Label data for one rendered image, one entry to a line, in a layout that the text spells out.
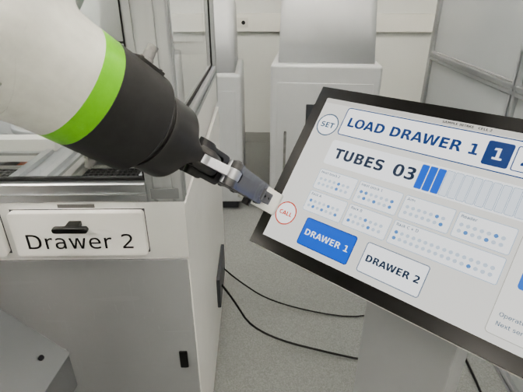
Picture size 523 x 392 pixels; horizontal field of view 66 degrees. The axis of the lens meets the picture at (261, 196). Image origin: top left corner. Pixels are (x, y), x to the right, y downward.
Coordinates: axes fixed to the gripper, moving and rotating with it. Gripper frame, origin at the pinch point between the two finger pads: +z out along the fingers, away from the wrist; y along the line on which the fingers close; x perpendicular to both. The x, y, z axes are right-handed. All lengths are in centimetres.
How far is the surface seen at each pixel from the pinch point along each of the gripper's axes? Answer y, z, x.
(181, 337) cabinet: 35, 43, 40
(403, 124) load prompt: -5.3, 16.7, -20.6
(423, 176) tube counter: -11.8, 16.7, -13.6
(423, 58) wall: 132, 292, -195
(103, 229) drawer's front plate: 45, 13, 21
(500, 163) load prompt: -20.2, 16.8, -18.5
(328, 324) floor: 39, 139, 32
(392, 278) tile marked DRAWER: -14.3, 16.4, 1.5
